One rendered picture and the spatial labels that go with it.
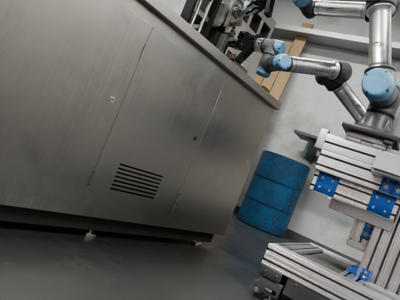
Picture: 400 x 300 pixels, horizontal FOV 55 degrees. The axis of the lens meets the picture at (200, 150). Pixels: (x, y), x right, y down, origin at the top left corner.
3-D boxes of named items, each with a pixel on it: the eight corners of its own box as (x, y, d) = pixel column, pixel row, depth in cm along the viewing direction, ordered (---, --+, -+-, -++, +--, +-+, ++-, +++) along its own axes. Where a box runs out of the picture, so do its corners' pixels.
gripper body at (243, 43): (245, 37, 211) (263, 39, 204) (239, 51, 211) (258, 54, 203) (238, 30, 205) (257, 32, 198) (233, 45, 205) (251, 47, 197)
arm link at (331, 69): (361, 83, 193) (277, 72, 176) (346, 84, 203) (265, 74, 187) (364, 60, 192) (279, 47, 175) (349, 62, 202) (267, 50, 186)
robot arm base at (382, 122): (391, 144, 168) (399, 123, 168) (390, 136, 155) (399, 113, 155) (356, 134, 176) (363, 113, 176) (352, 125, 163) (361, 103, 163)
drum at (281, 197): (289, 238, 428) (316, 170, 430) (275, 237, 381) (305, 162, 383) (246, 218, 456) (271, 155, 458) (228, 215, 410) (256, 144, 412)
